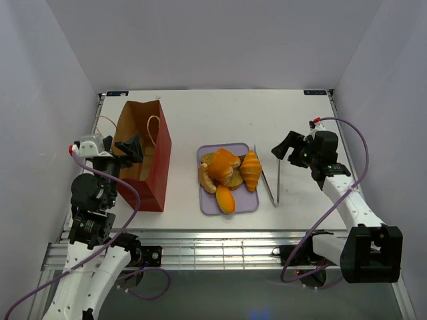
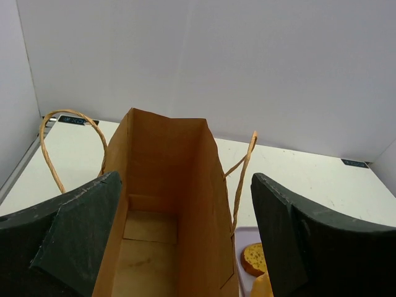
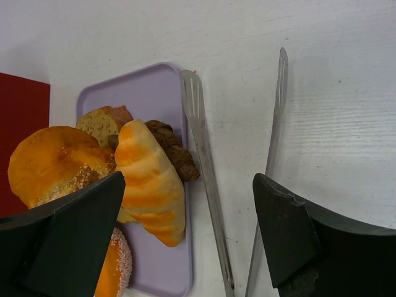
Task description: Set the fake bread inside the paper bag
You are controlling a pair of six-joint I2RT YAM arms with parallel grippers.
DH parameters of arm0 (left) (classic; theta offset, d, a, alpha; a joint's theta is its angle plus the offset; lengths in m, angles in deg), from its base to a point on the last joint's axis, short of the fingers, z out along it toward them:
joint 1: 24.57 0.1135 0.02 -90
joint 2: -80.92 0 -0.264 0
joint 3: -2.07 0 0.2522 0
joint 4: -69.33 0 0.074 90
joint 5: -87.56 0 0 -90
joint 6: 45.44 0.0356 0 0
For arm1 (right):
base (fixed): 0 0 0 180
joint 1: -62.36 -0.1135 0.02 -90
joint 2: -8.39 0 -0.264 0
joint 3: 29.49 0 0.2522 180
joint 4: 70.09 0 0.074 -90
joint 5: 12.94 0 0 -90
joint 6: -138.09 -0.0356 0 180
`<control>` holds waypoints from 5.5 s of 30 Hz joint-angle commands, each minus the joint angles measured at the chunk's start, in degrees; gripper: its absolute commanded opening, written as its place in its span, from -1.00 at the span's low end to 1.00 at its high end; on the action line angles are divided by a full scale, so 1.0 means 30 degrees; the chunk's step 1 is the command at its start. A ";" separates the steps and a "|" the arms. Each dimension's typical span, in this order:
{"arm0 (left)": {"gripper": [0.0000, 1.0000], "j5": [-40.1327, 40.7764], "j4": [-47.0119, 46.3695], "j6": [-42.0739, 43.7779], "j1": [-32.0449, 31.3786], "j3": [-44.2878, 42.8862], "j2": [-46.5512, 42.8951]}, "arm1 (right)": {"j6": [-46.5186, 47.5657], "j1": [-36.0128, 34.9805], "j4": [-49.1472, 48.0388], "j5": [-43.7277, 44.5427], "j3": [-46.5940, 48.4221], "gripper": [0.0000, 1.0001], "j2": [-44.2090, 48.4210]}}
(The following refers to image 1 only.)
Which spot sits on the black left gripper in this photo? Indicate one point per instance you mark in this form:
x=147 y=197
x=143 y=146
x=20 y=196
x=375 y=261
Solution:
x=133 y=147

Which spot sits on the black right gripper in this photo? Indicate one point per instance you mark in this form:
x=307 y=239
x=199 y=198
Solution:
x=293 y=140

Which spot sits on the red paper bag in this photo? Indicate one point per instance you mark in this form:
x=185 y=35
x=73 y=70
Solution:
x=149 y=178

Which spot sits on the striped orange croissant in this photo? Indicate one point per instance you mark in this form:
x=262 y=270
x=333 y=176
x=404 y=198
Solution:
x=251 y=170

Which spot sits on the metal kitchen tongs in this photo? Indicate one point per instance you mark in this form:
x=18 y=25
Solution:
x=275 y=199

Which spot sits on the brown seeded bread slice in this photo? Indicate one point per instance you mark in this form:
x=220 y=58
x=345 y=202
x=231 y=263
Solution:
x=235 y=180

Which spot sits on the large orange bread loaf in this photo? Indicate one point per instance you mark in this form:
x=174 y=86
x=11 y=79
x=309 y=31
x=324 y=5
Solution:
x=222 y=166

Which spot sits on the pale curved bread roll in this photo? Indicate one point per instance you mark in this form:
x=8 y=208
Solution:
x=204 y=180

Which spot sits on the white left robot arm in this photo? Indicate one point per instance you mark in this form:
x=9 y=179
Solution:
x=94 y=258

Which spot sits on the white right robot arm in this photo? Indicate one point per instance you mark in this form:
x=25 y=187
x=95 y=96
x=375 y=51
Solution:
x=372 y=251

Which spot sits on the right blue corner label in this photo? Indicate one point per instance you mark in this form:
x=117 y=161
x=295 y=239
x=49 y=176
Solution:
x=315 y=92

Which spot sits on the blue corner label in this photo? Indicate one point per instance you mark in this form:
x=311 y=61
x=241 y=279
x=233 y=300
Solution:
x=117 y=93
x=315 y=92

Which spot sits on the left blue corner label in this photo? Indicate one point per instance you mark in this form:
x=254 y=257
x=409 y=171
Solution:
x=117 y=93

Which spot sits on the lilac plastic tray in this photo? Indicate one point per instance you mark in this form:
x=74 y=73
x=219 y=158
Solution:
x=245 y=200

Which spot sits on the small orange oval bun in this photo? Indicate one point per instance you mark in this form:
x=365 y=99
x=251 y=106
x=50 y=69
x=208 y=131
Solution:
x=225 y=200

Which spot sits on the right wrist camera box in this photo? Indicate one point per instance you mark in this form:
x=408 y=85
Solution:
x=315 y=126

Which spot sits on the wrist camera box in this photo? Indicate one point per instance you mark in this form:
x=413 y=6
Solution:
x=315 y=126
x=89 y=146

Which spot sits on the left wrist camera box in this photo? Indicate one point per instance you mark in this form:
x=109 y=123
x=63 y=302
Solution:
x=89 y=146

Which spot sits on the aluminium table frame rail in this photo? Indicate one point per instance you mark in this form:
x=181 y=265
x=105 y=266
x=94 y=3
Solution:
x=219 y=251

